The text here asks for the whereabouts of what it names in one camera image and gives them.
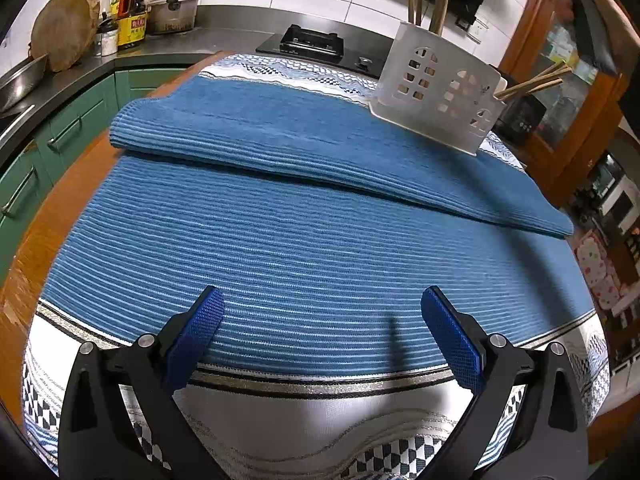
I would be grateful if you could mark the white wall socket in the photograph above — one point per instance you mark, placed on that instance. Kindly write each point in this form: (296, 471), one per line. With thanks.
(478, 30)

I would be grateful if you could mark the yellow-labelled oil bottle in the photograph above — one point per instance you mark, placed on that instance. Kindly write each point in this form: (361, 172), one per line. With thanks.
(132, 27)

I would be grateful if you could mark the white plastic utensil holder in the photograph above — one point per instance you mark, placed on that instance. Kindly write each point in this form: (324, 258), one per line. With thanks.
(435, 110)

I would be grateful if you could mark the small metal jar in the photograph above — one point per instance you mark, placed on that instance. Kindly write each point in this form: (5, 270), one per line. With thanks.
(107, 42)

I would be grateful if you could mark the steel bowl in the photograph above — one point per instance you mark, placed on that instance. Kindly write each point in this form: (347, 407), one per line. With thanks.
(20, 85)

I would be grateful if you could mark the round wooden cutting board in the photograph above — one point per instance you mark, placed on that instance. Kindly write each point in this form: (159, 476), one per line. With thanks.
(65, 30)

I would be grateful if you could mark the person's right hand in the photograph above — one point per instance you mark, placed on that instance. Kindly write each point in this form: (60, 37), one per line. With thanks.
(625, 30)

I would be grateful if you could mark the polka dot cloth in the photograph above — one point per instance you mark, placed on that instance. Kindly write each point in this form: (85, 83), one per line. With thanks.
(597, 270)

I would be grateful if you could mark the black kitchen appliance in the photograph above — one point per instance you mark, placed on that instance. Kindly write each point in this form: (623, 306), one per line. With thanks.
(522, 117)

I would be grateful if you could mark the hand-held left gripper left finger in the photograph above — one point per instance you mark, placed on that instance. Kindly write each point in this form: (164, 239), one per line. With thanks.
(200, 325)

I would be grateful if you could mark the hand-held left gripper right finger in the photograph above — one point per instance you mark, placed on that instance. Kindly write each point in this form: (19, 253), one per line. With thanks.
(452, 340)

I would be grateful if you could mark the green kitchen cabinet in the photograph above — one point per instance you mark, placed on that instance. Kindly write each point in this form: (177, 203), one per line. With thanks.
(75, 120)

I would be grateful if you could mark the metal pot with lid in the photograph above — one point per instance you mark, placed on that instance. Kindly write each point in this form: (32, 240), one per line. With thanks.
(170, 17)

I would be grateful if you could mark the blue striped table mat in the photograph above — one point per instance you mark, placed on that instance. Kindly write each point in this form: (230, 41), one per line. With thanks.
(300, 220)

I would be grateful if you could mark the black gas stove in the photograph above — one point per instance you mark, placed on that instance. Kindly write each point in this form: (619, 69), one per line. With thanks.
(310, 42)

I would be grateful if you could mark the wooden cabinet with glass door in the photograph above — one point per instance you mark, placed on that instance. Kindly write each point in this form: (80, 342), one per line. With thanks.
(560, 125)

